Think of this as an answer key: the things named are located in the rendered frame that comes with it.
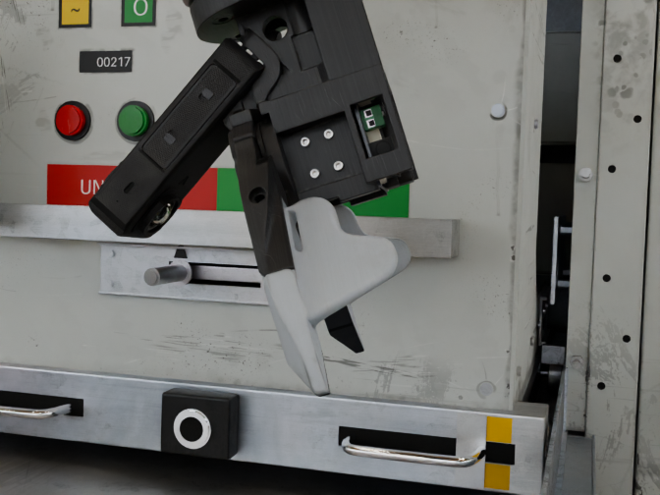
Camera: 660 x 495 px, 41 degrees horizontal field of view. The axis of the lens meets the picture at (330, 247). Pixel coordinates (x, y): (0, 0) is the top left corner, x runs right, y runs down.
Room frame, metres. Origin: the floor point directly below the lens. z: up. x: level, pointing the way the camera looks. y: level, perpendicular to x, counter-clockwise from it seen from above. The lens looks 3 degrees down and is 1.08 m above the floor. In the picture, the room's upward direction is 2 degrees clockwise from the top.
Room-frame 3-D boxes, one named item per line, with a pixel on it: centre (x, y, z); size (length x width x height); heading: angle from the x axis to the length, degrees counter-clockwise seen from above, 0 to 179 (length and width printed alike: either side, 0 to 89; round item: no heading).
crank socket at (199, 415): (0.71, 0.10, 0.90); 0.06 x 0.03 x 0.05; 74
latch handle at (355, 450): (0.66, -0.07, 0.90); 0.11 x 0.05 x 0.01; 74
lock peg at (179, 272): (0.72, 0.13, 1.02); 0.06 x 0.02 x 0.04; 164
